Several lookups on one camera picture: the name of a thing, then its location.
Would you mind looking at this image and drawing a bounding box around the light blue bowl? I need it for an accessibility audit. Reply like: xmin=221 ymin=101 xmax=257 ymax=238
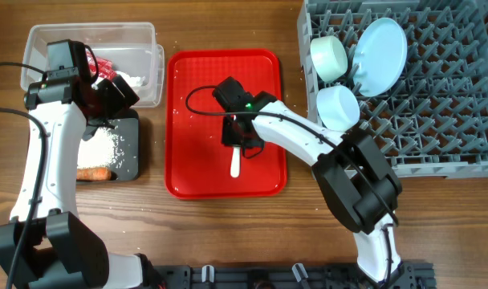
xmin=316 ymin=85 xmax=360 ymax=132

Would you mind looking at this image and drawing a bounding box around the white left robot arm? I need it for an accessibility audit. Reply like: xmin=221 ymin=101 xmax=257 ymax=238
xmin=0 ymin=39 xmax=167 ymax=288

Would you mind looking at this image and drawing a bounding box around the white rice pile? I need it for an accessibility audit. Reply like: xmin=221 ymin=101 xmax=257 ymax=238
xmin=77 ymin=128 xmax=120 ymax=169

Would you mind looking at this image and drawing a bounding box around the red snack wrapper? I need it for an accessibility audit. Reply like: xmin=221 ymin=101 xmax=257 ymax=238
xmin=87 ymin=51 xmax=117 ymax=80

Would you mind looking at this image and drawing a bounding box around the light green bowl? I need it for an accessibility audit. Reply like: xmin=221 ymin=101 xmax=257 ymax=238
xmin=310 ymin=36 xmax=348 ymax=83

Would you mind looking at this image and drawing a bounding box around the black waste tray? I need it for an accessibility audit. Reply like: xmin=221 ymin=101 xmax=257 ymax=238
xmin=77 ymin=109 xmax=140 ymax=183

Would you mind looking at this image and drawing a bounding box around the grey plastic dishwasher rack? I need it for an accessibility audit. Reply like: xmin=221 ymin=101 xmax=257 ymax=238
xmin=297 ymin=1 xmax=488 ymax=178

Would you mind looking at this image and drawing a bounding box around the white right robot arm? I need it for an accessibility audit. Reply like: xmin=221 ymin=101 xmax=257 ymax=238
xmin=209 ymin=77 xmax=402 ymax=288

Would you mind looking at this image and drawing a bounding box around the clear plastic waste bin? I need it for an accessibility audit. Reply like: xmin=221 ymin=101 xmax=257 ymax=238
xmin=22 ymin=22 xmax=165 ymax=108

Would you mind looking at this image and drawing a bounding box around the white paper napkin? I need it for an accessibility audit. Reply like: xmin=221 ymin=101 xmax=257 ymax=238
xmin=116 ymin=71 xmax=146 ymax=88

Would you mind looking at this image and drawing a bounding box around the orange carrot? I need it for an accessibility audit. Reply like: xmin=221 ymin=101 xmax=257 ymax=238
xmin=76 ymin=167 xmax=112 ymax=181

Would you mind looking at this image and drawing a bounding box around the light blue round plate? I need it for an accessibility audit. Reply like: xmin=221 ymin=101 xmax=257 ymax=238
xmin=352 ymin=18 xmax=408 ymax=97

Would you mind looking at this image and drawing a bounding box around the white plastic spoon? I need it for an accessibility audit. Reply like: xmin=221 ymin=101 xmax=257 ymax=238
xmin=230 ymin=146 xmax=241 ymax=178

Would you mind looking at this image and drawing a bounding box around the red plastic serving tray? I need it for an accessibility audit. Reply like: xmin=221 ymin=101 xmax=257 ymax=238
xmin=165 ymin=49 xmax=287 ymax=199

